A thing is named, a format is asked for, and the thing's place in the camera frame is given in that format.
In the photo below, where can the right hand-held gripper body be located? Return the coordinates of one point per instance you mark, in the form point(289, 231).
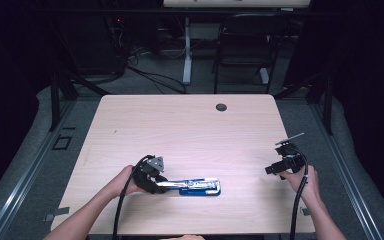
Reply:
point(291, 160)

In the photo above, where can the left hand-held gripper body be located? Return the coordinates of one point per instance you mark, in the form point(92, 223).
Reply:
point(146, 171)

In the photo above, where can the blue and silver stapler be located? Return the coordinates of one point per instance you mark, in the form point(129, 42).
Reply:
point(200, 192)

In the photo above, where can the person's left hand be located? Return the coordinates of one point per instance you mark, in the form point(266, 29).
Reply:
point(124, 183)

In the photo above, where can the person's right hand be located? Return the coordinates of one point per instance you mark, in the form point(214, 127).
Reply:
point(308, 183)

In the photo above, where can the grey tape piece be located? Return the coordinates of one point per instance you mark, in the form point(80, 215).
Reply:
point(305, 211)
point(60, 211)

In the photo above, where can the person's body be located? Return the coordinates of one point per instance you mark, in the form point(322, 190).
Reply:
point(183, 237)

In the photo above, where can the dark round table grommet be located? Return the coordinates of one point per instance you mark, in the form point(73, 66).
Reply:
point(221, 107)

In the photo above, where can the white desk leg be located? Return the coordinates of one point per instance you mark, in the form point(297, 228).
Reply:
point(264, 76)
point(187, 53)

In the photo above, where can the black chair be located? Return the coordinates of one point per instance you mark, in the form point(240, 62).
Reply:
point(246, 50)

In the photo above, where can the dark computer tower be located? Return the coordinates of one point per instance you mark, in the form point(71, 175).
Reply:
point(93, 36)

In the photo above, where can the aluminium floor rail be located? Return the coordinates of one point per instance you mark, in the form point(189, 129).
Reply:
point(30, 173)
point(346, 173)

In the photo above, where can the black metal frame post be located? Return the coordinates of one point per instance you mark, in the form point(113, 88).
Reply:
point(54, 100)
point(328, 106)

